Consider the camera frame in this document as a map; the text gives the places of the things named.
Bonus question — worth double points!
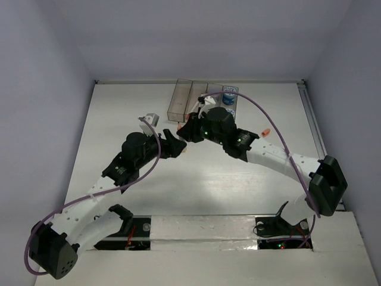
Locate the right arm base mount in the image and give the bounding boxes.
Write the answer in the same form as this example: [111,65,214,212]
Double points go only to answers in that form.
[252,202,313,250]

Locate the blue paint jar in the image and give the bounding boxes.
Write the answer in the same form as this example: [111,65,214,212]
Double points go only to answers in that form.
[221,86,238,105]
[226,108,236,117]

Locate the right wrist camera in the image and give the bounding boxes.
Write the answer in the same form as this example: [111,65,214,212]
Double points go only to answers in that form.
[196,94,218,117]

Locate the orange highlighter cap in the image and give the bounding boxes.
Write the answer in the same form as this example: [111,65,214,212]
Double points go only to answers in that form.
[261,128,271,138]

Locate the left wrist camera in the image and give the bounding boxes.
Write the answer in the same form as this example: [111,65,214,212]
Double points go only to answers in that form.
[139,113,160,136]

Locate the red whiteboard marker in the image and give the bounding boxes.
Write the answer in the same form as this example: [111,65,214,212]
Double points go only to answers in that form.
[189,100,201,114]

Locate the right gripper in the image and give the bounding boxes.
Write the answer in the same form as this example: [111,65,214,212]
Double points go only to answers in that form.
[177,110,226,145]

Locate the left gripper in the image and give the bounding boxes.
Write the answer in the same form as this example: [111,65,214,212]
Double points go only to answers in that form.
[135,129,185,169]

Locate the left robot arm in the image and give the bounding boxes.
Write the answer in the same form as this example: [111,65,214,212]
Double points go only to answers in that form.
[24,129,186,279]

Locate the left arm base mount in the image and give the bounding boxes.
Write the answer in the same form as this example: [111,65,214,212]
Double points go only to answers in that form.
[94,204,152,251]

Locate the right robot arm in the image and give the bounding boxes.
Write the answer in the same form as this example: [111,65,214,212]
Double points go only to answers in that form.
[177,107,348,234]

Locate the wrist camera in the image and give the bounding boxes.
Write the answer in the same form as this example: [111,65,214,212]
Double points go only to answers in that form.
[196,94,218,117]
[139,113,160,136]

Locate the transparent drawer bin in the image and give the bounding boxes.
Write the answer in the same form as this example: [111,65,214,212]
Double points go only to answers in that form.
[220,85,239,119]
[167,79,193,123]
[184,80,208,122]
[206,83,223,101]

